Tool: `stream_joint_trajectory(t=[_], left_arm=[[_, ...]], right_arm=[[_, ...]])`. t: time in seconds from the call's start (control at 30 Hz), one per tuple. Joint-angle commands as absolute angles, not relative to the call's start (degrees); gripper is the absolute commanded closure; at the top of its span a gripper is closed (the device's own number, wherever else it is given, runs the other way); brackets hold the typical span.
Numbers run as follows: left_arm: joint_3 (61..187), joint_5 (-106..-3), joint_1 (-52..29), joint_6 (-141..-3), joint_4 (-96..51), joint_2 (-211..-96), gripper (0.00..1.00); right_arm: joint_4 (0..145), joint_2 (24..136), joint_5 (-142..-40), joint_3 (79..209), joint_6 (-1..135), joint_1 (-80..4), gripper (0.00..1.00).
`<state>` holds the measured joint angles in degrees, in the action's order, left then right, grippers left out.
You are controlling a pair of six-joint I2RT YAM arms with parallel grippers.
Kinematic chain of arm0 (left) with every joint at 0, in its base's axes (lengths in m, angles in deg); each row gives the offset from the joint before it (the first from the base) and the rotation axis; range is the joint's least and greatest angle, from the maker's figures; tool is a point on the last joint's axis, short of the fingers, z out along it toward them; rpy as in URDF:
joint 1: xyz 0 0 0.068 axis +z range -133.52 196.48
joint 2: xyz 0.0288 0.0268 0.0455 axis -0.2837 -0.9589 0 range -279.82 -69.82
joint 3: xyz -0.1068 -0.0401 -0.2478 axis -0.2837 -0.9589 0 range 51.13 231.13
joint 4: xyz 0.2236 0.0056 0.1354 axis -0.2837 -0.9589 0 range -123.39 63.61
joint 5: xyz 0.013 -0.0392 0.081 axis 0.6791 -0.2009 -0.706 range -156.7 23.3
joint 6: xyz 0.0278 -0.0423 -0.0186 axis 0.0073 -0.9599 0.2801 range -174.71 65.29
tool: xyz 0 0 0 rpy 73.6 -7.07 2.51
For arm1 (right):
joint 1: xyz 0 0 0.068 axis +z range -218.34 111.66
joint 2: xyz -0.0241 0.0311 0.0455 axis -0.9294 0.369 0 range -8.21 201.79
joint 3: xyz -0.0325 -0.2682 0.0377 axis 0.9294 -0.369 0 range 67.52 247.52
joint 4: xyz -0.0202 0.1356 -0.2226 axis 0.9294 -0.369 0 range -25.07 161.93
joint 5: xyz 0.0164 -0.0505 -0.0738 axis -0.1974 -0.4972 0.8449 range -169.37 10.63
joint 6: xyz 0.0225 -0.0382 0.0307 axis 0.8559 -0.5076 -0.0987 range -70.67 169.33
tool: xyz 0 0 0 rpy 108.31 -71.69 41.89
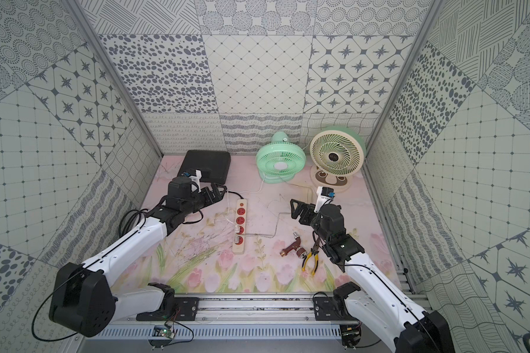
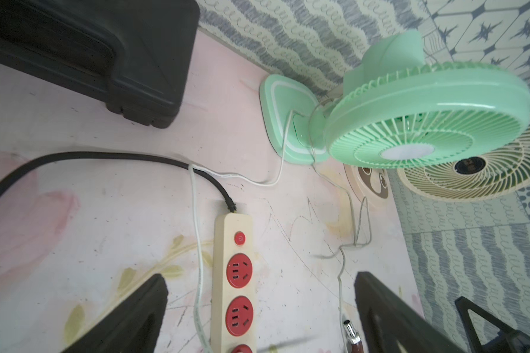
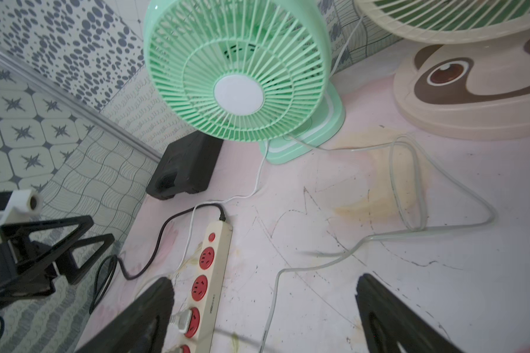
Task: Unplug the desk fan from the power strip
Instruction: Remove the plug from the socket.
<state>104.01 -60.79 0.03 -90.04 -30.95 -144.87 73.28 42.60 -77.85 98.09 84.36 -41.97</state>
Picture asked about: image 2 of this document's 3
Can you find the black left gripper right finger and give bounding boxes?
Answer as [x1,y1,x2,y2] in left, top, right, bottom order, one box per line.
[354,272,462,352]

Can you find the cream power strip red sockets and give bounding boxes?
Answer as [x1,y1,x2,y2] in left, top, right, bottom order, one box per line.
[210,213,257,352]

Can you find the black power strip cable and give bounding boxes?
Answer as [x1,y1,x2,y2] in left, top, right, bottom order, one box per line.
[0,151,237,216]

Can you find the green desk fan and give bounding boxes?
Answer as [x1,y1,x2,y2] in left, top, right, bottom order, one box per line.
[259,30,530,169]

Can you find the black plastic tool case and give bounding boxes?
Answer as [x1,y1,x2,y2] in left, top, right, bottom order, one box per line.
[0,0,200,129]

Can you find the thin white cream fan cable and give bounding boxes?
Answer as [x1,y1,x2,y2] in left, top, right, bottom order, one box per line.
[308,99,372,353]

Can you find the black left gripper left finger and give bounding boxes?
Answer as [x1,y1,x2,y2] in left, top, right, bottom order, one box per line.
[65,274,169,352]

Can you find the white green fan cable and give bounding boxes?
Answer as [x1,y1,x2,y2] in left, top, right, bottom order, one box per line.
[188,109,295,353]

